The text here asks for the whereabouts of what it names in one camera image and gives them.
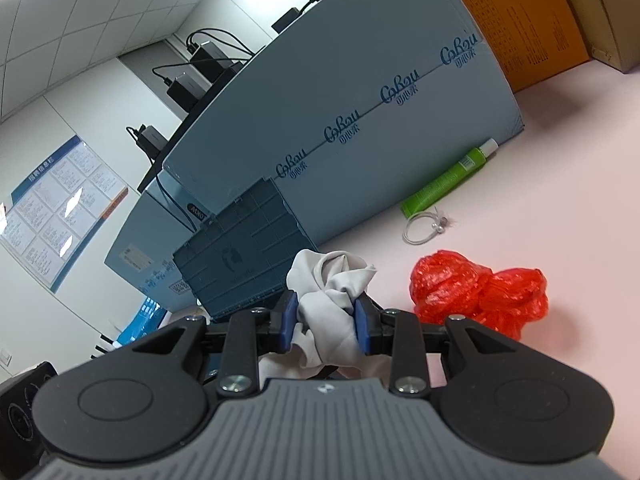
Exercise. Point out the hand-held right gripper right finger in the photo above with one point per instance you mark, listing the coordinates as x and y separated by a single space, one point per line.
362 325

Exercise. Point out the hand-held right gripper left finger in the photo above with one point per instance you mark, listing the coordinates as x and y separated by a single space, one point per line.
290 322

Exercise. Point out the white cloth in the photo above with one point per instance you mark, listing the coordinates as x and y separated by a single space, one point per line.
330 310

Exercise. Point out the dark blue storage bin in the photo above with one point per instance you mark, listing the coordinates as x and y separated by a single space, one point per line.
245 250

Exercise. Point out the red plastic bag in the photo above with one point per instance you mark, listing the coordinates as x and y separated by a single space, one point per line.
465 290

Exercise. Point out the pink desktop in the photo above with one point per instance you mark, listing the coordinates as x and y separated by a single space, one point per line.
575 210

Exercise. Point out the blue packet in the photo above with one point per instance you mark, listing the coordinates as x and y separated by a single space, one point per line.
142 322

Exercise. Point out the small light blue cardboard box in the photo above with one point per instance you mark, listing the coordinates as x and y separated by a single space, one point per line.
145 250

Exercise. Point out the green tube white cap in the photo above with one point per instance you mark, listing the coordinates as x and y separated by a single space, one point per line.
445 182

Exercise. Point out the black power adapter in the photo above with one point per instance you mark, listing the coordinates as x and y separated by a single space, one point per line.
152 140
212 60
290 19
186 90

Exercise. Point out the large light blue cardboard box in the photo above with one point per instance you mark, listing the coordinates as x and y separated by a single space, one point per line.
350 85

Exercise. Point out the black device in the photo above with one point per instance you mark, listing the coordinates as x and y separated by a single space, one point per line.
25 410

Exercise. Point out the orange cardboard box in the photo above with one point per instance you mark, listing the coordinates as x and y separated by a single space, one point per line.
520 25

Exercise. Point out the brown cardboard box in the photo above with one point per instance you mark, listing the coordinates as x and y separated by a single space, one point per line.
610 15

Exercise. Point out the wall poster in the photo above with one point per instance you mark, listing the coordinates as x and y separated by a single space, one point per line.
55 210

